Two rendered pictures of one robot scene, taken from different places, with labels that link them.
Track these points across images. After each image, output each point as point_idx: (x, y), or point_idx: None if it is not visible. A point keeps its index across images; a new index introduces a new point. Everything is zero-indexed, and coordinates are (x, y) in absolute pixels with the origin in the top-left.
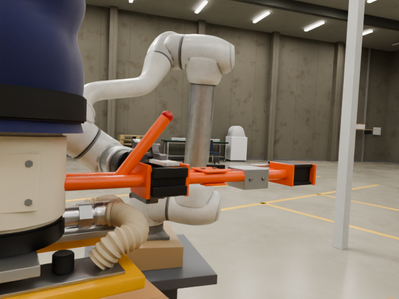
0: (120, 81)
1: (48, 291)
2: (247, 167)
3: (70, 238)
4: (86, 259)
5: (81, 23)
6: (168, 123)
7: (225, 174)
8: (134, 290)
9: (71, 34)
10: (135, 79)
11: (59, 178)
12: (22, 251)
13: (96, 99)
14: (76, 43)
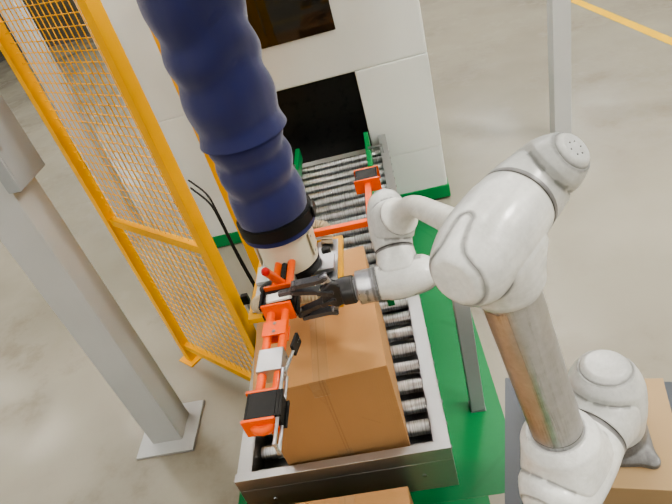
0: (425, 208)
1: (255, 292)
2: (267, 356)
3: None
4: None
5: (245, 198)
6: (265, 276)
7: (263, 338)
8: (342, 362)
9: (241, 204)
10: (442, 212)
11: (267, 260)
12: None
13: (405, 216)
14: (245, 208)
